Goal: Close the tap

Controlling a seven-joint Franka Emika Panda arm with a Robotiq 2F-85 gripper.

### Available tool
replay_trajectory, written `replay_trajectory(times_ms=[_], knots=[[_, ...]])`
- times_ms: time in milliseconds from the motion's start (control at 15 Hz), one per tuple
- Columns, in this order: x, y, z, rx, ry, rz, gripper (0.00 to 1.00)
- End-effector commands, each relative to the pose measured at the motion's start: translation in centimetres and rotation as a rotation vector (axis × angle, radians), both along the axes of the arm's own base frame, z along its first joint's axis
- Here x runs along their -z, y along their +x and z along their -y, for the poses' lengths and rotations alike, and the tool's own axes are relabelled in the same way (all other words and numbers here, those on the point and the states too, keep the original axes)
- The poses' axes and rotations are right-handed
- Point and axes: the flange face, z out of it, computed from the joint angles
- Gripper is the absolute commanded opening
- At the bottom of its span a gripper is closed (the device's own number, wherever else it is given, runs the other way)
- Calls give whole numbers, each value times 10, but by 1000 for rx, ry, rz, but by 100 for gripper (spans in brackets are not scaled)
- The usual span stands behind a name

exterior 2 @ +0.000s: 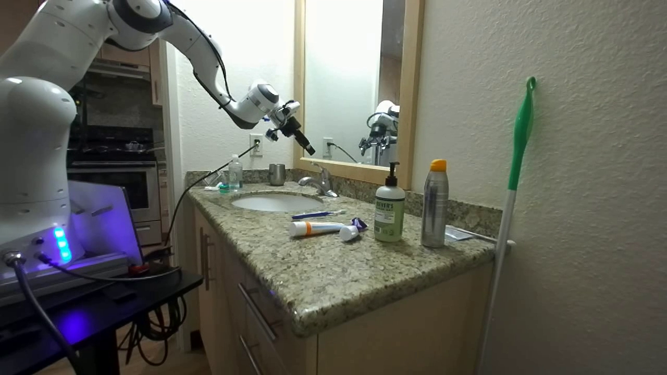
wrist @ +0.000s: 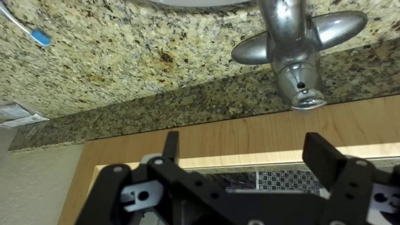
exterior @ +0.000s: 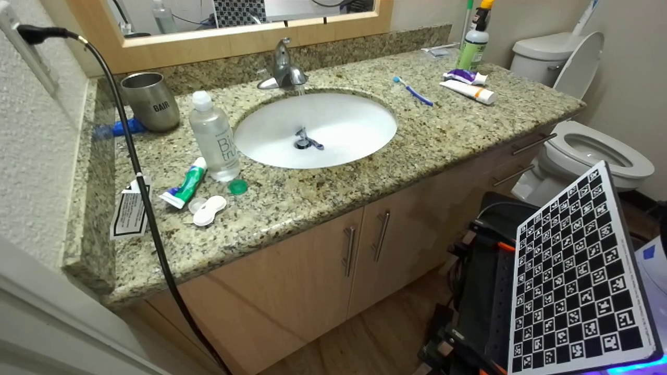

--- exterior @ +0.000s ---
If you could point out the metal sink drain stopper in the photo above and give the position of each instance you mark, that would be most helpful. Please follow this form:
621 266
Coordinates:
305 140

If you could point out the white oval sink basin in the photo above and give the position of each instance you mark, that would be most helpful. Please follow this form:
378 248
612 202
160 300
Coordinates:
335 122

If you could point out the small green bottle cap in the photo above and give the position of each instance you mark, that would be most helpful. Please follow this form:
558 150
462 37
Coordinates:
238 187

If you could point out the wooden vanity cabinet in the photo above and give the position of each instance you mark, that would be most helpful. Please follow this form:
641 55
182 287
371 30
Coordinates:
293 277

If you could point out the blue toothbrush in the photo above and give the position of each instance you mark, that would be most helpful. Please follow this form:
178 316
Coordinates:
416 93

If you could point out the clear plastic water bottle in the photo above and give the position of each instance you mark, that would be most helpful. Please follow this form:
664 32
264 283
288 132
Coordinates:
216 143

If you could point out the white contact lens case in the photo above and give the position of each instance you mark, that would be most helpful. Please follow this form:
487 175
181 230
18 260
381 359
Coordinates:
209 211

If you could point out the chrome sink faucet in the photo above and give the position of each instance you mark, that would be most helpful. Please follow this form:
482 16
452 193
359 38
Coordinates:
284 69

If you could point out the green toothpaste tube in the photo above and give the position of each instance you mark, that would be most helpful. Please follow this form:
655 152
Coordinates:
187 187

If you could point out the white toothpaste tube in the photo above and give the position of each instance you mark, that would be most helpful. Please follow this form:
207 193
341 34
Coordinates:
469 90

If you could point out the black robot cart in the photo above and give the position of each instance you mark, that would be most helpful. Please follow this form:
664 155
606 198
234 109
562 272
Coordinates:
481 277

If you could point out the purple and white tube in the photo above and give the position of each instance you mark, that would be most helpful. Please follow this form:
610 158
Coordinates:
463 76

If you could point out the flat paper packet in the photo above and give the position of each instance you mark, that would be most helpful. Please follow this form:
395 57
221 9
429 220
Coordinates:
443 49

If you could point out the wooden framed mirror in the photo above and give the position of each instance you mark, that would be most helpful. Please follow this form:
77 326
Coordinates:
231 32

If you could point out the green soap pump bottle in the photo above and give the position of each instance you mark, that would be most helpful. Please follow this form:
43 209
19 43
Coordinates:
475 49

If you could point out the stainless steel cup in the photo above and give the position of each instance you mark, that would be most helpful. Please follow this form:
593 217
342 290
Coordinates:
156 105

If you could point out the small blue object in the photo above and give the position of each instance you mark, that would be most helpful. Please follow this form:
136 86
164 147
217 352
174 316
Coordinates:
126 127

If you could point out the white toilet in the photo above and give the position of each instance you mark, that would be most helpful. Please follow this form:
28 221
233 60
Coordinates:
590 158

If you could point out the checkerboard calibration board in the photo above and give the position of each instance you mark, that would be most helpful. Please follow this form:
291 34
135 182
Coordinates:
577 277

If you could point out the white toilet lid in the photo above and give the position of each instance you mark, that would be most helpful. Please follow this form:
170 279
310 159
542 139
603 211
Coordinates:
580 65

